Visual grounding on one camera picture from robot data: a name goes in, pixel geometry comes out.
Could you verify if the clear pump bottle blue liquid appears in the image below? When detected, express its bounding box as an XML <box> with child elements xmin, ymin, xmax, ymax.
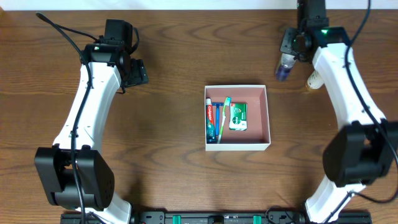
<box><xmin>275</xmin><ymin>53</ymin><xmax>297</xmax><ymax>82</ymax></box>

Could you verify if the white bamboo print lotion tube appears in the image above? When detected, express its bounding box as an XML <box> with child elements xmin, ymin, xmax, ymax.
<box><xmin>305</xmin><ymin>70</ymin><xmax>324</xmax><ymax>91</ymax></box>

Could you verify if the blue disposable razor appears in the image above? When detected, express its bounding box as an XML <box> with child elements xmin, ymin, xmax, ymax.
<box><xmin>212</xmin><ymin>102</ymin><xmax>224</xmax><ymax>128</ymax></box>

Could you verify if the green white toothbrush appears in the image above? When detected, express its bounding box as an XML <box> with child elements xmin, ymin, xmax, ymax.
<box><xmin>217</xmin><ymin>96</ymin><xmax>231</xmax><ymax>144</ymax></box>

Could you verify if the green white Dettol soap pack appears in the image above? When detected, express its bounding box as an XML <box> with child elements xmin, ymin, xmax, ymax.
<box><xmin>229</xmin><ymin>103</ymin><xmax>248</xmax><ymax>131</ymax></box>

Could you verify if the green white toothpaste tube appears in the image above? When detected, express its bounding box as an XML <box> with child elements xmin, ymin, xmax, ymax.
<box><xmin>205</xmin><ymin>98</ymin><xmax>216</xmax><ymax>143</ymax></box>

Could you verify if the pink cardboard box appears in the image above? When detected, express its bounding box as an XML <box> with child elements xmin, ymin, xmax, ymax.
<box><xmin>204</xmin><ymin>85</ymin><xmax>271</xmax><ymax>151</ymax></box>

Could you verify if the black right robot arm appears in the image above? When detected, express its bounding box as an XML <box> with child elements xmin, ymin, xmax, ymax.
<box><xmin>279</xmin><ymin>27</ymin><xmax>397</xmax><ymax>223</ymax></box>

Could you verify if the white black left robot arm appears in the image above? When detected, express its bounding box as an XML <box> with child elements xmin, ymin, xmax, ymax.
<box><xmin>34</xmin><ymin>44</ymin><xmax>147</xmax><ymax>223</ymax></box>

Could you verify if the black mounting rail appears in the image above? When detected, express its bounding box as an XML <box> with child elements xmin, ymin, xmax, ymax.
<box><xmin>60</xmin><ymin>210</ymin><xmax>373</xmax><ymax>224</ymax></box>

